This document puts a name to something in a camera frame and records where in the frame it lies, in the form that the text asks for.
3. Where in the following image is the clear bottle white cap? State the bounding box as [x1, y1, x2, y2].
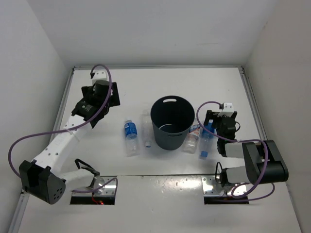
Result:
[141, 110, 153, 148]

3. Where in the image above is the blue label Pocari bottle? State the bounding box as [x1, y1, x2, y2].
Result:
[124, 117, 140, 156]

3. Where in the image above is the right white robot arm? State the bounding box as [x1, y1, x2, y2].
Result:
[204, 110, 289, 187]

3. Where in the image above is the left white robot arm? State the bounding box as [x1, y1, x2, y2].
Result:
[19, 80, 120, 204]

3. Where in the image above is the dark grey plastic bin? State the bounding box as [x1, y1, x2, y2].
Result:
[150, 96, 195, 150]

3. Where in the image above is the blue cap clear bottle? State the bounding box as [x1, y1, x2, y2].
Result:
[200, 129, 214, 159]

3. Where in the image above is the orange label clear bottle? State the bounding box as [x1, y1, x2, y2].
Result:
[183, 118, 201, 154]

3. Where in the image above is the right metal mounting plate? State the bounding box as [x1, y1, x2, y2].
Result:
[201, 175, 237, 198]

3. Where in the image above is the metal mounting plate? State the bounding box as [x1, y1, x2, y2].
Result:
[201, 175, 237, 198]
[72, 176, 118, 198]

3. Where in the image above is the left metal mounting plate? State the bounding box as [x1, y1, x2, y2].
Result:
[72, 176, 118, 198]

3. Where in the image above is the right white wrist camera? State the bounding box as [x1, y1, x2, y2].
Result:
[218, 102, 234, 117]

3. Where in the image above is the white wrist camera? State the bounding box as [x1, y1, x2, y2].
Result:
[91, 70, 108, 85]
[218, 102, 234, 117]

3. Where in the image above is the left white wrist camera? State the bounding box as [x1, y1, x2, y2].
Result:
[91, 70, 108, 85]

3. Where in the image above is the right aluminium frame rail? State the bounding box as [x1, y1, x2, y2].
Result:
[238, 66, 303, 232]

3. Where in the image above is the aluminium frame rail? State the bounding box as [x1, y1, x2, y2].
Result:
[238, 66, 303, 232]
[7, 66, 75, 233]

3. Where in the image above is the left aluminium frame rail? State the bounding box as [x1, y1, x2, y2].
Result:
[7, 66, 75, 233]

